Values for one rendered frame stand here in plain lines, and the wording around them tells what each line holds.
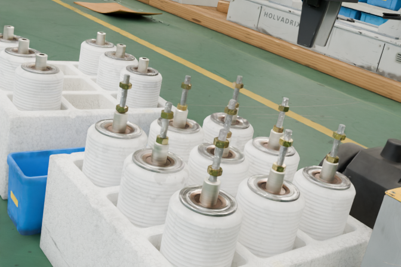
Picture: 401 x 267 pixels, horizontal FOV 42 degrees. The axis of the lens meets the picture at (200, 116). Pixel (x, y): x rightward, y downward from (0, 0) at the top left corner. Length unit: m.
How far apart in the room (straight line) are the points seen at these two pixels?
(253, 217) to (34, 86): 0.54
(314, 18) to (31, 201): 0.58
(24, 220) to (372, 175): 0.67
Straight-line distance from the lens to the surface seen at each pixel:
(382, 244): 0.70
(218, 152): 0.63
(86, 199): 0.78
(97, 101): 1.24
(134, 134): 0.82
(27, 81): 1.07
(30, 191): 0.96
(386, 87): 2.78
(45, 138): 1.08
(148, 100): 1.18
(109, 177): 0.82
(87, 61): 1.38
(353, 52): 2.97
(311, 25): 0.66
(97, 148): 0.81
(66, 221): 0.86
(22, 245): 0.99
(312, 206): 0.80
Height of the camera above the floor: 0.56
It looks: 18 degrees down
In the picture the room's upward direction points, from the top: 12 degrees clockwise
